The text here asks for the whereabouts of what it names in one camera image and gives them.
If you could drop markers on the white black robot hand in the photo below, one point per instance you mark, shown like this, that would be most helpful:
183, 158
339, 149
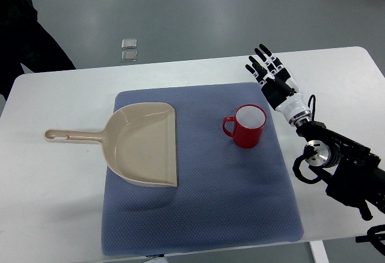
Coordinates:
279, 87

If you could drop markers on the red mug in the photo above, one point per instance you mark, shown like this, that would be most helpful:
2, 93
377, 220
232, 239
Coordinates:
246, 126

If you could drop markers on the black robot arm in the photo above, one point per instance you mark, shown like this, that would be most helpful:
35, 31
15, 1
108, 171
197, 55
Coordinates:
349, 169

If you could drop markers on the beige plastic dustpan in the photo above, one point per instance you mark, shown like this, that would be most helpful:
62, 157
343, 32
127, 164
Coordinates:
139, 143

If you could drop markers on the blue-grey fabric mat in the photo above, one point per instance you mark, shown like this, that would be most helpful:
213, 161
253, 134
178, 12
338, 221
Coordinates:
226, 196

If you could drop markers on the lower metal floor plate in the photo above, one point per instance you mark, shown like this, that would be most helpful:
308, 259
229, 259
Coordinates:
129, 56

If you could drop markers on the metal floor plate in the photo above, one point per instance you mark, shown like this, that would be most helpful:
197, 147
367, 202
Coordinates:
129, 56
129, 43

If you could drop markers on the upper metal floor plate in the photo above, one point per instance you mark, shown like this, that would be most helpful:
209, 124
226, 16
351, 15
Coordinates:
129, 43

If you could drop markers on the white table leg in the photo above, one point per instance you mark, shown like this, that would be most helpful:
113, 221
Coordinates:
318, 252

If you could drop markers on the dark-clothed person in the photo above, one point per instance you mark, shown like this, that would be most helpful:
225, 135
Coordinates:
24, 42

